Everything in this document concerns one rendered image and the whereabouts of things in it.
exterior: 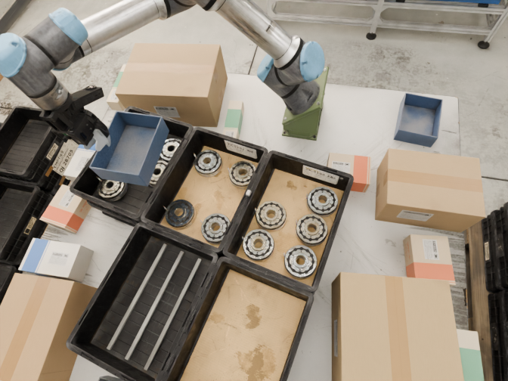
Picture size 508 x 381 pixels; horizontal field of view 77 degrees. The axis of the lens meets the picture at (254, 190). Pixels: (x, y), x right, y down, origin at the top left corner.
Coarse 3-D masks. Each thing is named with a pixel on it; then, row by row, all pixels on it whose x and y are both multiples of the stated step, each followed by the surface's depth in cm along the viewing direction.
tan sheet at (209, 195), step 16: (224, 160) 122; (240, 160) 121; (192, 176) 120; (224, 176) 119; (192, 192) 117; (208, 192) 116; (224, 192) 116; (240, 192) 115; (208, 208) 114; (224, 208) 113; (160, 224) 113; (192, 224) 111
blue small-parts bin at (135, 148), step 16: (128, 112) 95; (112, 128) 95; (128, 128) 101; (144, 128) 101; (160, 128) 94; (112, 144) 96; (128, 144) 98; (144, 144) 98; (160, 144) 96; (96, 160) 90; (112, 160) 96; (128, 160) 96; (144, 160) 88; (112, 176) 91; (128, 176) 88; (144, 176) 89
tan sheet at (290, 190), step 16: (272, 176) 117; (288, 176) 116; (272, 192) 114; (288, 192) 113; (304, 192) 113; (336, 192) 112; (288, 208) 111; (304, 208) 110; (336, 208) 109; (256, 224) 109; (288, 224) 108; (288, 240) 106; (240, 256) 105; (272, 256) 104; (320, 256) 103
